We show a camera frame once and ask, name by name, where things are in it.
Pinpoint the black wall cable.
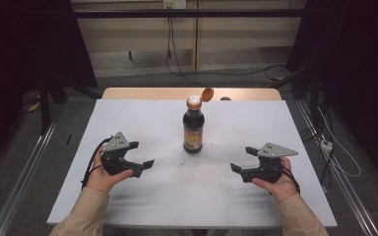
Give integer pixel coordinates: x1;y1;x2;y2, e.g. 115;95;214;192
169;8;288;87
164;8;211;87

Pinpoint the white floor cable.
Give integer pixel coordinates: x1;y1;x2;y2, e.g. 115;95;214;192
317;106;362;179

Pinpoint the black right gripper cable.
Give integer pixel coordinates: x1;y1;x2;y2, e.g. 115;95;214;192
281;165;301;195

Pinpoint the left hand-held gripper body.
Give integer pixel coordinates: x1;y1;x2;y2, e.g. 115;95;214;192
100;131;135;177

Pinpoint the white power strip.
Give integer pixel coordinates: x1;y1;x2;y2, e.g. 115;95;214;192
320;139;334;152

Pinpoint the black curtain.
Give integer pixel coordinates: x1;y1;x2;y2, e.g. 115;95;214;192
286;0;378;180
0;0;98;171

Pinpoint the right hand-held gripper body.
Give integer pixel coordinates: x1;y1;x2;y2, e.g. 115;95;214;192
251;142;299;184

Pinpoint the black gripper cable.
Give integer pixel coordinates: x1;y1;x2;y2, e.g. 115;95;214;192
281;165;301;195
80;137;113;191

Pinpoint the person's left hand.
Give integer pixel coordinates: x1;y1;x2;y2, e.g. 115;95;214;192
85;145;135;194

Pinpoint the person's right hand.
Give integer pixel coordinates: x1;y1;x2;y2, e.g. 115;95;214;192
251;156;299;204

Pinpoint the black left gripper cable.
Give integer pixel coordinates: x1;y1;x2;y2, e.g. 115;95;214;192
80;137;113;191

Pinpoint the white wall socket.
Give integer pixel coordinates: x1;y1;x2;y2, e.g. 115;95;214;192
162;0;187;10

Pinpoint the dark soy sauce bottle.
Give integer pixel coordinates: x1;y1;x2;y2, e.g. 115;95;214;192
182;87;216;155

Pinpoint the metal floor rail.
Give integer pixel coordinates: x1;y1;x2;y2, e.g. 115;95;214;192
0;119;61;236
294;97;378;236

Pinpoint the black horizontal bar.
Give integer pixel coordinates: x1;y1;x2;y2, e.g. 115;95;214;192
73;8;310;20

